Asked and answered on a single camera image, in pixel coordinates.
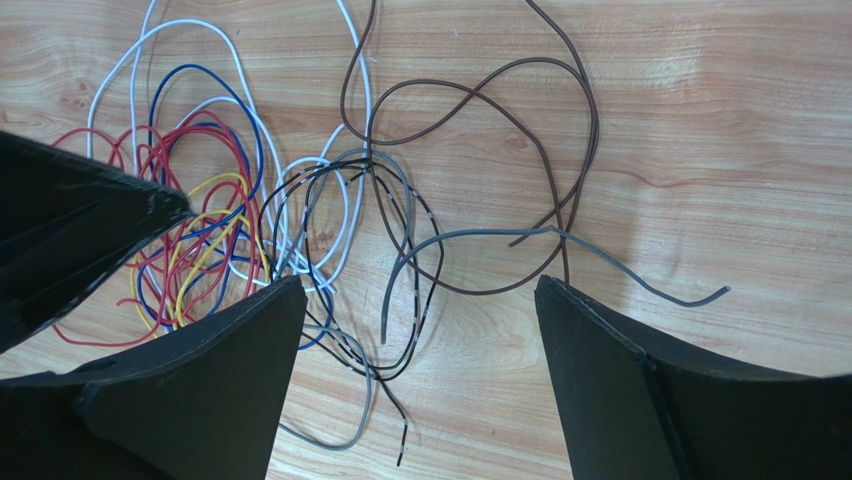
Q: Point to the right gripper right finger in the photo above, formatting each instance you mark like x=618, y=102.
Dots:
x=637, y=403

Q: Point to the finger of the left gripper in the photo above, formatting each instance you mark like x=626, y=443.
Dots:
x=67, y=224

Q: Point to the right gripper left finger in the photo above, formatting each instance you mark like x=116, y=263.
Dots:
x=203, y=402

